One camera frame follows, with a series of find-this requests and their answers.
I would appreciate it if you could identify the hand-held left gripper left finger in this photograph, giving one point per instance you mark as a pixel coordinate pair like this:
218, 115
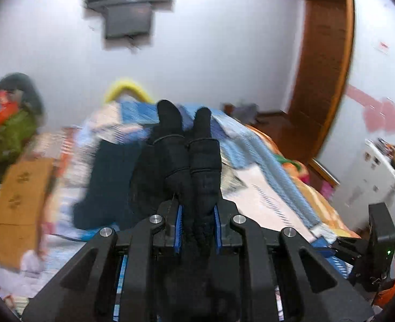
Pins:
178, 231

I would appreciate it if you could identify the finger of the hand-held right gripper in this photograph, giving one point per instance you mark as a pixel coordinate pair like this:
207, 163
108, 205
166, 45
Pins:
351, 250

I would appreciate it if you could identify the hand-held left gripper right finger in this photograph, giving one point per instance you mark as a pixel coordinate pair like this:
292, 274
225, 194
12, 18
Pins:
217, 229

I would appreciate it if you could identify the black pants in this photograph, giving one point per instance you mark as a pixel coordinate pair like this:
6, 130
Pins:
197, 161

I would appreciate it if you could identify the orange green blanket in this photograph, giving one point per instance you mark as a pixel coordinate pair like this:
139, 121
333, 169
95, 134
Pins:
325, 208

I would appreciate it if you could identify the white cabinet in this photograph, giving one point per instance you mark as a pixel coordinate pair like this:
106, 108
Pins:
368, 187

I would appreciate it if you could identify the pink bag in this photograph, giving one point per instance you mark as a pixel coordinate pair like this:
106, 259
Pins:
326, 189

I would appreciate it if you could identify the bed with patterned blankets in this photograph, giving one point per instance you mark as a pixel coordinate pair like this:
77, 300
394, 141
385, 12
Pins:
251, 154

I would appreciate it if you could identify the grey backpack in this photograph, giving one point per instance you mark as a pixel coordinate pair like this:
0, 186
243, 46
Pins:
246, 112

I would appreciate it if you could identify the striped bed sheet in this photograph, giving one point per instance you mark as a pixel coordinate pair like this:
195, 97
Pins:
66, 161

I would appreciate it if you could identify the yellow foam tube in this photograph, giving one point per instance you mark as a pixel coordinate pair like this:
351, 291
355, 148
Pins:
127, 85

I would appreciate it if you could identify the brown cardboard box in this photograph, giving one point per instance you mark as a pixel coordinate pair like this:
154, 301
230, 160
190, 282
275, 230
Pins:
19, 208

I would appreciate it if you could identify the wooden door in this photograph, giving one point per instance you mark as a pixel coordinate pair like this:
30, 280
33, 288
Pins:
325, 73

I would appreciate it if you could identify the green printed cloth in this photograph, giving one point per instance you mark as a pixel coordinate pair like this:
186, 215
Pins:
11, 137

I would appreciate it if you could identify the orange box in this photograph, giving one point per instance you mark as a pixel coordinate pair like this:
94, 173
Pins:
4, 110

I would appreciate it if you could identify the wooden bed post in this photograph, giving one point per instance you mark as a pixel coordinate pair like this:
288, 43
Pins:
227, 108

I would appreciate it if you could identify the pink wall sticker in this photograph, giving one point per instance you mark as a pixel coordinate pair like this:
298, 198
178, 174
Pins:
382, 112

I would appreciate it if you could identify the white red wall label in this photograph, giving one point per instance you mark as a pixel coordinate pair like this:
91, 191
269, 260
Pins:
382, 47

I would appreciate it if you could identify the small black wall monitor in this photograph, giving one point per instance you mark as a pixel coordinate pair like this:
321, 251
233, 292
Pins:
128, 21

